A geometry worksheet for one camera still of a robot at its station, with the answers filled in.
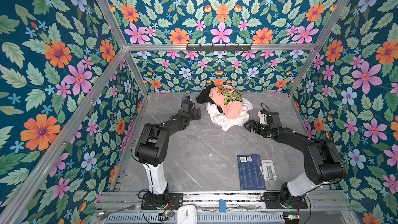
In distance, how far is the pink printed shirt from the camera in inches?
40.5

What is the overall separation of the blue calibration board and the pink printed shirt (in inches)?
10.5

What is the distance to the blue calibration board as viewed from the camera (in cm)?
80
